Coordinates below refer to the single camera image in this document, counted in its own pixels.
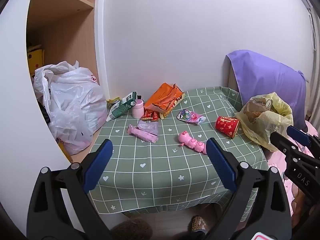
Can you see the pink translucent wrapper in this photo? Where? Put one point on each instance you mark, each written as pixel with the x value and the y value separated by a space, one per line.
pixel 150 126

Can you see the white cabinet door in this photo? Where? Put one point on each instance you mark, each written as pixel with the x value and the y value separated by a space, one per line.
pixel 15 92

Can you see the yellow dotted item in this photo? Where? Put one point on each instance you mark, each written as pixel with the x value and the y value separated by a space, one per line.
pixel 36 60

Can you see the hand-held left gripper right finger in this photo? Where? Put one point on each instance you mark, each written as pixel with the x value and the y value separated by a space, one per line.
pixel 221 166

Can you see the red snack wrapper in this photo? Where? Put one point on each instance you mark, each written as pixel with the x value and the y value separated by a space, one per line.
pixel 150 115

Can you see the colourful cartoon tissue packet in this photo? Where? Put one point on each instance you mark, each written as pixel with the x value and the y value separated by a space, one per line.
pixel 191 117

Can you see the purple cloth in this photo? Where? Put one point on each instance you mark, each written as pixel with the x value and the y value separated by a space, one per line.
pixel 270 80

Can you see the white plastic bag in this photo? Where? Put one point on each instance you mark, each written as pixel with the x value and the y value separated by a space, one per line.
pixel 72 100

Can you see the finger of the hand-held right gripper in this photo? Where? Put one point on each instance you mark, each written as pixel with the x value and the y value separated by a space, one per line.
pixel 282 141
pixel 298 133

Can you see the brown fluffy slipper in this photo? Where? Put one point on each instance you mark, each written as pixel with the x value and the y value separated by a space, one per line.
pixel 132 228
pixel 198 223

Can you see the green checked tablecloth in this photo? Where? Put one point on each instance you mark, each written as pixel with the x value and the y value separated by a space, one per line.
pixel 155 170

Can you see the yellow plastic bag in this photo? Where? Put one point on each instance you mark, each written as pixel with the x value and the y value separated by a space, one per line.
pixel 265 122

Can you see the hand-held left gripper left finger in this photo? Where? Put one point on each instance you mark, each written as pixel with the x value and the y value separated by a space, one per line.
pixel 98 163

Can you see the orange snack bag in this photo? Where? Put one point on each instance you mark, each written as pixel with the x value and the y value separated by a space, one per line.
pixel 162 96

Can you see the pink jar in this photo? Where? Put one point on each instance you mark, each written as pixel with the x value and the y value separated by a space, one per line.
pixel 138 108

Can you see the long pink ruffled wrapper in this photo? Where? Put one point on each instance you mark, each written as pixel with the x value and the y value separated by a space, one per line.
pixel 142 134

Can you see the red paper cup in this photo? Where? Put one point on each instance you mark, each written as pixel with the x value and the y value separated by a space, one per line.
pixel 227 126

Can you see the green milk carton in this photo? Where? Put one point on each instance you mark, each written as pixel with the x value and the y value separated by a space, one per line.
pixel 122 106

